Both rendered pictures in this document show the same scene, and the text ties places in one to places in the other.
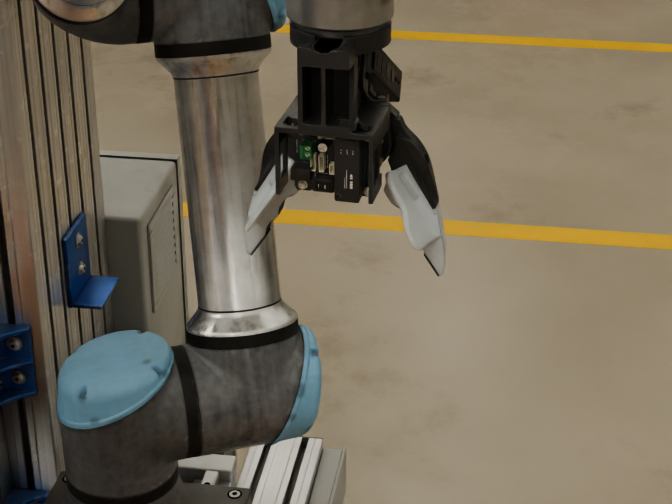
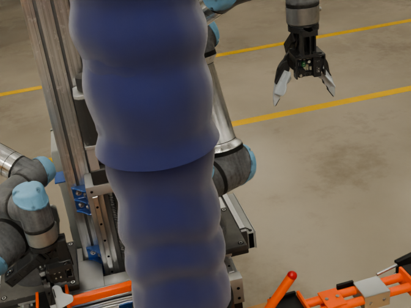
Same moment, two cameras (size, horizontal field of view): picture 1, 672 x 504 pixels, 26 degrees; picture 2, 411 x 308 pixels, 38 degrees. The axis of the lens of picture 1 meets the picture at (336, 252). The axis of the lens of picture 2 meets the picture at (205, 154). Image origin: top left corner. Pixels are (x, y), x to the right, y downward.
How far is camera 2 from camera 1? 0.71 m
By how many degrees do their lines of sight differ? 17
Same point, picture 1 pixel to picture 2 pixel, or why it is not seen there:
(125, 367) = not seen: hidden behind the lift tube
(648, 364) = not seen: hidden behind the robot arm
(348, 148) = (317, 59)
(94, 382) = not seen: hidden behind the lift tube
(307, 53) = (305, 33)
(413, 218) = (329, 79)
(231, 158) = (215, 91)
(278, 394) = (246, 165)
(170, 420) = (218, 182)
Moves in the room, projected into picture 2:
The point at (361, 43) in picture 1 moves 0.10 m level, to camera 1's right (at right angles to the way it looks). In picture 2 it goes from (315, 27) to (353, 18)
